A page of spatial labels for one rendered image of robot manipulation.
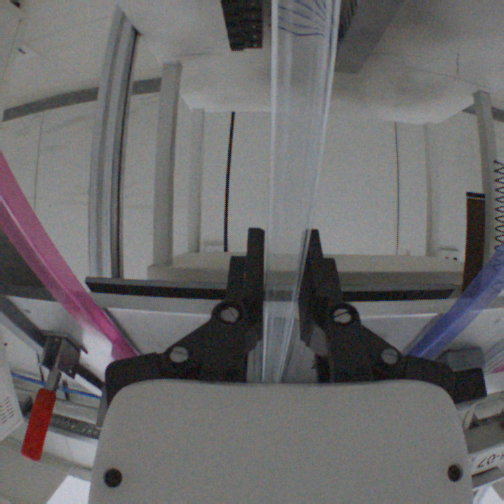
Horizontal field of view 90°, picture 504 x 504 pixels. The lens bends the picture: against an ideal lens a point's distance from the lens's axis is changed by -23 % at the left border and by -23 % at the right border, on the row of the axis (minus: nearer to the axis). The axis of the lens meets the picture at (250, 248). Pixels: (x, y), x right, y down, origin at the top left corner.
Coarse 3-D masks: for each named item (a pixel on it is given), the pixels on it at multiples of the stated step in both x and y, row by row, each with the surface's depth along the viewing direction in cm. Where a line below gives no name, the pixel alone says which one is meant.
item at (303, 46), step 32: (288, 0) 5; (320, 0) 5; (288, 32) 6; (320, 32) 5; (288, 64) 6; (320, 64) 6; (288, 96) 7; (320, 96) 7; (288, 128) 7; (320, 128) 7; (288, 160) 8; (320, 160) 8; (288, 192) 9; (288, 224) 10; (288, 256) 11; (288, 288) 13; (288, 320) 15
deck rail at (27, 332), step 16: (0, 240) 18; (0, 256) 18; (16, 256) 20; (0, 272) 18; (16, 272) 20; (32, 272) 22; (0, 288) 18; (0, 304) 18; (0, 320) 19; (16, 320) 19; (32, 336) 21; (80, 368) 28; (96, 384) 31
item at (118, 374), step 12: (120, 360) 10; (132, 360) 10; (144, 360) 10; (156, 360) 10; (108, 372) 9; (120, 372) 9; (132, 372) 10; (144, 372) 10; (156, 372) 10; (108, 384) 9; (120, 384) 9; (108, 396) 9; (108, 408) 8
